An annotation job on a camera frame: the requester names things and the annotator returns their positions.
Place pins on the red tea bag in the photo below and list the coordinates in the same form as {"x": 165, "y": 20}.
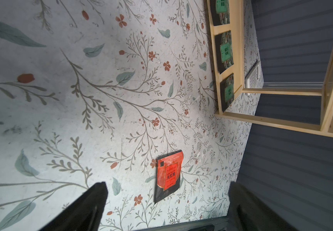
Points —
{"x": 168, "y": 176}

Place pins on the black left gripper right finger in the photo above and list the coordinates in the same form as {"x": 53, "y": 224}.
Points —
{"x": 251, "y": 214}

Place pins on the green tea bag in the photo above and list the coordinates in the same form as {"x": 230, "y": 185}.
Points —
{"x": 227, "y": 92}
{"x": 220, "y": 12}
{"x": 224, "y": 51}

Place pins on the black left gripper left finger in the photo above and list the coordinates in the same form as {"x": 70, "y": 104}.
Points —
{"x": 84, "y": 214}

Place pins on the white scientific calculator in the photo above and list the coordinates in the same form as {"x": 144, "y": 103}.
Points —
{"x": 252, "y": 79}

